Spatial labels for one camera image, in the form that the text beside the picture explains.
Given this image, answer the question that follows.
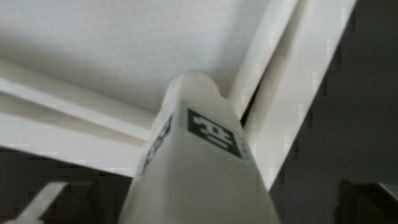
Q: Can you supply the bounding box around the white right fence wall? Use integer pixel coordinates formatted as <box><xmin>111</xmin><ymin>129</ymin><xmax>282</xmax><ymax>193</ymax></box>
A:
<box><xmin>244</xmin><ymin>0</ymin><xmax>356</xmax><ymax>188</ymax></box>

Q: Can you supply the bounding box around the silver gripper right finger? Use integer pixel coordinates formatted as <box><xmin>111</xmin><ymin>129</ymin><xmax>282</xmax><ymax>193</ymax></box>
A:
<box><xmin>376</xmin><ymin>182</ymin><xmax>398</xmax><ymax>202</ymax></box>

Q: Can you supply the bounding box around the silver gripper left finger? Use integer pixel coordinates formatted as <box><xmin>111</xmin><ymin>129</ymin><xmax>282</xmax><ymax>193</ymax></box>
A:
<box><xmin>6</xmin><ymin>182</ymin><xmax>67</xmax><ymax>224</ymax></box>

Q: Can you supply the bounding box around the white desk top tray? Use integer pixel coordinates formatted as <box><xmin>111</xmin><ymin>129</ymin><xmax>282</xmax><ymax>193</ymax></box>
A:
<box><xmin>0</xmin><ymin>0</ymin><xmax>298</xmax><ymax>176</ymax></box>

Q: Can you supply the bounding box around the white desk leg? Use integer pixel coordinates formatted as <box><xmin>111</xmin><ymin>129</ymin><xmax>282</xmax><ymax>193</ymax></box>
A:
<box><xmin>116</xmin><ymin>72</ymin><xmax>280</xmax><ymax>224</ymax></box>

